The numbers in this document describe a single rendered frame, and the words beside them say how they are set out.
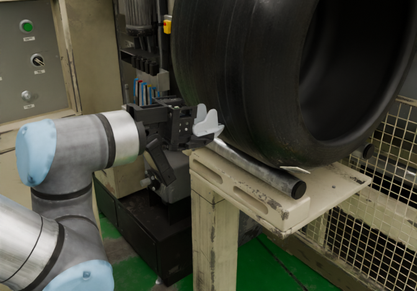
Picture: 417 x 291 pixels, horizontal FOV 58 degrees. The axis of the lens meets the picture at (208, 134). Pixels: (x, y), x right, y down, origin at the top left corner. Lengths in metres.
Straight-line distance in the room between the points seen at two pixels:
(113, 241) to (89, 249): 1.59
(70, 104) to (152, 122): 0.71
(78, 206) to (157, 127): 0.18
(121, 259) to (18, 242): 1.55
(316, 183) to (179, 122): 0.53
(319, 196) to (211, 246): 0.51
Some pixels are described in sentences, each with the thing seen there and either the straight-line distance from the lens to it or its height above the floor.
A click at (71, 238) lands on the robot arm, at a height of 1.05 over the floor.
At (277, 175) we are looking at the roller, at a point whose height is 0.92.
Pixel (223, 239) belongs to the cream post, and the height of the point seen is 0.44.
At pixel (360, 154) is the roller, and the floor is 0.90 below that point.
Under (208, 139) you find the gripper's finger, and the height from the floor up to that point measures 1.06.
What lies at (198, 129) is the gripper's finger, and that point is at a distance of 0.71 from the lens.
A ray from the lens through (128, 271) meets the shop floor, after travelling 1.95.
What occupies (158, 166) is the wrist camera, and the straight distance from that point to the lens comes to 0.69.
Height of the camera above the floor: 1.38
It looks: 26 degrees down
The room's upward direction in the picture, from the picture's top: straight up
